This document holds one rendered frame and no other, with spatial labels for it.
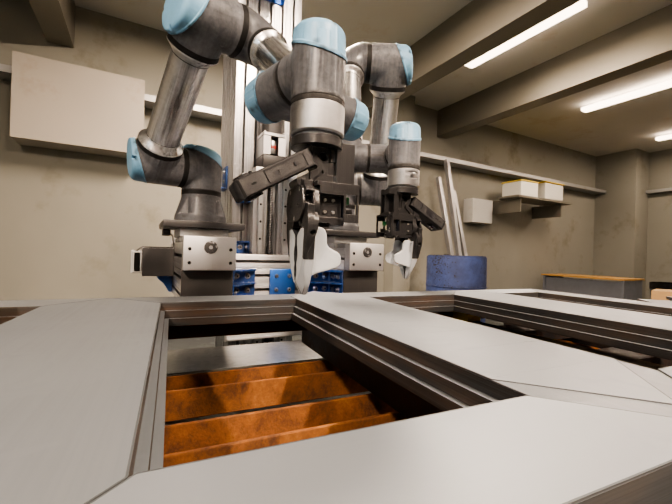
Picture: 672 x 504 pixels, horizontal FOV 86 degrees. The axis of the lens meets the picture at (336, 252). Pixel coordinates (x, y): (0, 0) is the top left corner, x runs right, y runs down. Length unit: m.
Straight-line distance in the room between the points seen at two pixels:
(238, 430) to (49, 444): 0.36
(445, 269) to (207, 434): 3.52
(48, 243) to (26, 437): 3.97
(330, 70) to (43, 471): 0.47
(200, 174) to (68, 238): 3.12
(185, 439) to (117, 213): 3.69
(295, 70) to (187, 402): 0.54
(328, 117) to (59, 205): 3.85
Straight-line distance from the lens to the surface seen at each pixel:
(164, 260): 1.26
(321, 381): 0.75
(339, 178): 0.50
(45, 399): 0.32
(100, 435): 0.26
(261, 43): 0.93
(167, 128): 1.06
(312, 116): 0.49
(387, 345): 0.47
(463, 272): 3.92
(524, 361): 0.42
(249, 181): 0.46
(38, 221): 4.24
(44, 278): 4.24
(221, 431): 0.58
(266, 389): 0.71
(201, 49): 0.95
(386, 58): 1.24
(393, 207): 0.85
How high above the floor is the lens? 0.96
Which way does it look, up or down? level
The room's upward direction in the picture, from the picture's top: 2 degrees clockwise
